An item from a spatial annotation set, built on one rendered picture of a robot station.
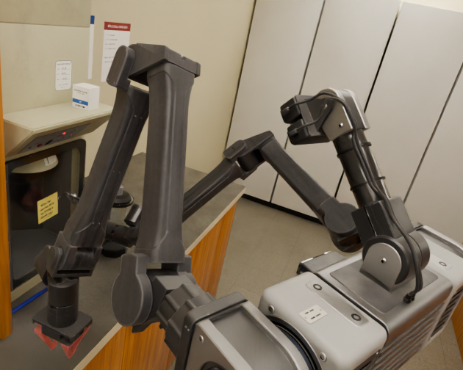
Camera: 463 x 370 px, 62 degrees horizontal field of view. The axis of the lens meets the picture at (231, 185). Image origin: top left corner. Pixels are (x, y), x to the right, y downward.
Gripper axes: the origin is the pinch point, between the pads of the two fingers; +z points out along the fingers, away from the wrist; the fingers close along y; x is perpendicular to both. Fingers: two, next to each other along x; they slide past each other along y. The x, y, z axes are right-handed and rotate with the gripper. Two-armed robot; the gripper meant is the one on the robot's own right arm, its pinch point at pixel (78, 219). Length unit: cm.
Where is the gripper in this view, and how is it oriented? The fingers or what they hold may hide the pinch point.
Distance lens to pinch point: 127.9
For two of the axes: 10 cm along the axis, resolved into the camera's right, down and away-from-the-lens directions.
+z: -9.3, -2.8, 2.3
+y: -0.3, -5.6, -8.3
